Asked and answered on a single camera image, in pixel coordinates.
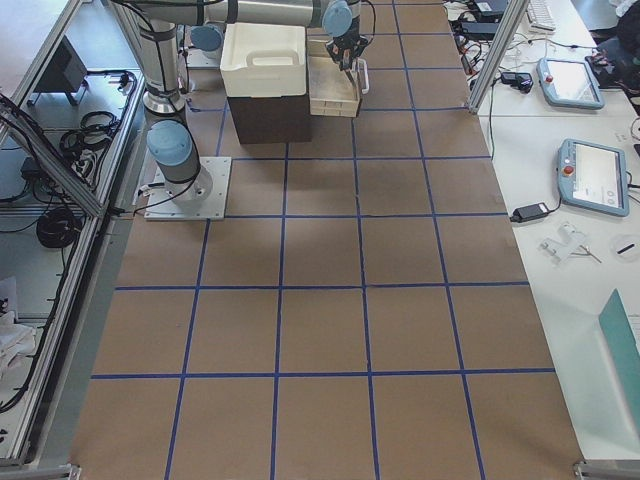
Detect far teach pendant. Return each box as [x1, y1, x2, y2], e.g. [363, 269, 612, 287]
[536, 57, 605, 110]

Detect white drawer handle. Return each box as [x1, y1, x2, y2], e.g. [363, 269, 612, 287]
[356, 58, 370, 95]

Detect black box under frame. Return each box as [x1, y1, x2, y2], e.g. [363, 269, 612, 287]
[27, 36, 88, 106]

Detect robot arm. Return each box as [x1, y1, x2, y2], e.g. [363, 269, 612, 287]
[125, 1, 370, 220]

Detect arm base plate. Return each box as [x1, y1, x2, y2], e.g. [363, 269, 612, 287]
[142, 157, 232, 221]

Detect teal folder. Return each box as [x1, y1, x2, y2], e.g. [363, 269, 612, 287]
[599, 289, 639, 375]

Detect white plastic tray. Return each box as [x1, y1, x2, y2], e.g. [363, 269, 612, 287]
[220, 23, 307, 98]

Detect white keyboard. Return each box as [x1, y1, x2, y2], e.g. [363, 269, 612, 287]
[526, 0, 556, 32]

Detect black power brick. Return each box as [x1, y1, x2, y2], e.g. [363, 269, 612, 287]
[510, 202, 551, 223]

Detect near teach pendant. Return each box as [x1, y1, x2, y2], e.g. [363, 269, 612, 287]
[557, 139, 629, 217]

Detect aluminium frame post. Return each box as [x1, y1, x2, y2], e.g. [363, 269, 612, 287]
[467, 0, 528, 114]

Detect orange grey scissors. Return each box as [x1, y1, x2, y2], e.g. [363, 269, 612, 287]
[344, 59, 361, 94]

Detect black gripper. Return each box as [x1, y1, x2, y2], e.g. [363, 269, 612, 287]
[325, 32, 370, 68]

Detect teach pendant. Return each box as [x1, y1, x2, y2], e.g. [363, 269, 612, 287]
[536, 57, 605, 110]
[557, 139, 629, 217]

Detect wooden drawer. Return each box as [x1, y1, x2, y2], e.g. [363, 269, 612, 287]
[306, 39, 362, 118]

